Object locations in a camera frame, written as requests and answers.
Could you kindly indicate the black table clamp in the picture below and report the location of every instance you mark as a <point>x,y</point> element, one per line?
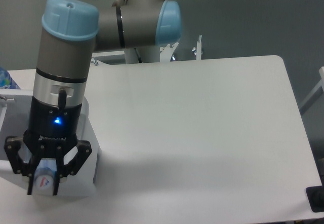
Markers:
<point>315,198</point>

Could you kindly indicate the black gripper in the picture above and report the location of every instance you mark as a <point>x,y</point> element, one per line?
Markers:
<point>55,129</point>

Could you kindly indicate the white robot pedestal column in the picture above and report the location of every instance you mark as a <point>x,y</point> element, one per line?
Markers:
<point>144,54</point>

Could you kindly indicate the white pedestal base bracket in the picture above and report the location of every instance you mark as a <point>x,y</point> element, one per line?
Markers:
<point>167,54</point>

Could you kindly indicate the white plastic trash can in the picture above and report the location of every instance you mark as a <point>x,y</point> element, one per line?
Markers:
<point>15,113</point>

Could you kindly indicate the clear plastic bottle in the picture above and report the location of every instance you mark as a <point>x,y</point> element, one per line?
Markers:
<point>45,174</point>

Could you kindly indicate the blue water bottle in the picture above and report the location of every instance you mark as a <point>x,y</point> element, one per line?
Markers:
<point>6,80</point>

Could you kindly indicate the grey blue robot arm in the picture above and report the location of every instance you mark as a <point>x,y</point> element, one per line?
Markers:
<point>73,30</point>

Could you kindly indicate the white metal frame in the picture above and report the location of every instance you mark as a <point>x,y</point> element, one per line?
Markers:
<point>313,95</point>

